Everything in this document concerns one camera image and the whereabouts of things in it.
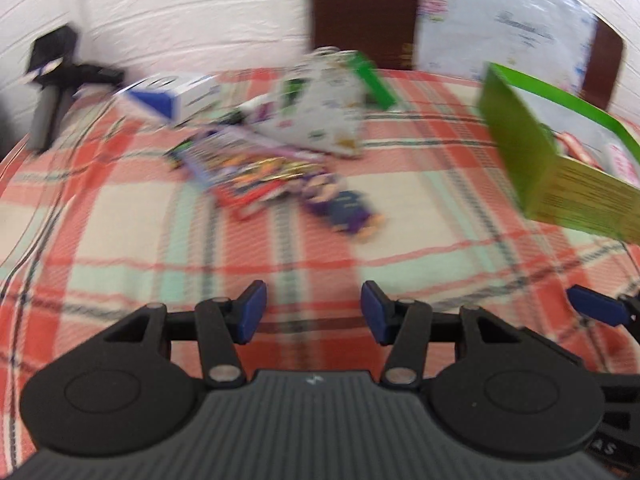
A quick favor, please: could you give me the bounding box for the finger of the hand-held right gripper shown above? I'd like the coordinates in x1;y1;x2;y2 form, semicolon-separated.
567;284;640;329

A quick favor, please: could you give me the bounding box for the brown chair with floral cover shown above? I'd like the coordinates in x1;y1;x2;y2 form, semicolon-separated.
307;0;627;111

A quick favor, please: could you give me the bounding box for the pink and white tissue packet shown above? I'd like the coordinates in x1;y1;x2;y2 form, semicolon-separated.
602;140;640;188

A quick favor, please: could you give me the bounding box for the printed white cloth pouch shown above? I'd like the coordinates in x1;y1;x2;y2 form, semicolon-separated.
240;51;364;159

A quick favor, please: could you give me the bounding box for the black camera on grey handle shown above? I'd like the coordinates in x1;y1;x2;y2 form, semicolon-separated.
22;25;126;155

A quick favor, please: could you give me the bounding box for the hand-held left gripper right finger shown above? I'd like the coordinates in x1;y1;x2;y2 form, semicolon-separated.
360;280;584;388

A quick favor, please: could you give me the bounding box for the floral plastic sheet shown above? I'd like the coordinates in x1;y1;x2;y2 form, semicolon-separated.
415;0;601;98

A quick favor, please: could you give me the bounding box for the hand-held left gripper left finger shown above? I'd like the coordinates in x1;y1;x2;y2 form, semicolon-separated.
102;280;268;389

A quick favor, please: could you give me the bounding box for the blue and white carton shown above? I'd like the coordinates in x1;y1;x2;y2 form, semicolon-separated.
116;72;222;127

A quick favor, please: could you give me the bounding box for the green cardboard box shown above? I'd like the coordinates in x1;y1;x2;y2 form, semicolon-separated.
476;62;640;242

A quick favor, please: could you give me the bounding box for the pile of colourful snack packets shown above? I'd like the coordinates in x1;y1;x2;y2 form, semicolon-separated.
167;124;389;242

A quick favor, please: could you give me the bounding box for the small green carton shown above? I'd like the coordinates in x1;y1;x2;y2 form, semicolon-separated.
349;50;399;111

